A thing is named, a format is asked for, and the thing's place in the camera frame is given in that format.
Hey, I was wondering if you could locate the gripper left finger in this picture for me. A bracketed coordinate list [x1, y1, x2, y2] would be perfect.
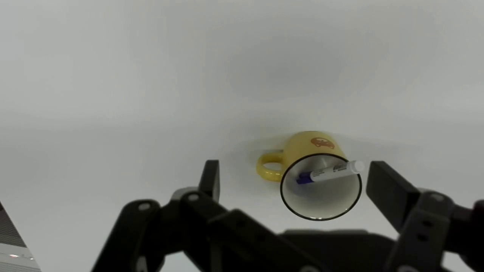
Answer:
[91, 159, 322, 272]

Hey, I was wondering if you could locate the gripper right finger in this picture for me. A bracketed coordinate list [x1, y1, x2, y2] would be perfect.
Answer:
[366, 161, 484, 272]

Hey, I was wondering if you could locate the white marker with blue cap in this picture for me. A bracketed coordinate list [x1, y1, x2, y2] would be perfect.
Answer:
[296, 160, 365, 185]

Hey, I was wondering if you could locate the yellow mug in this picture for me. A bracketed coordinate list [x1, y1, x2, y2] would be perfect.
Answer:
[256, 131, 363, 221]

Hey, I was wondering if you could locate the grey computer case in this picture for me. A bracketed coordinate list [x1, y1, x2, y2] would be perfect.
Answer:
[0, 202, 41, 272]

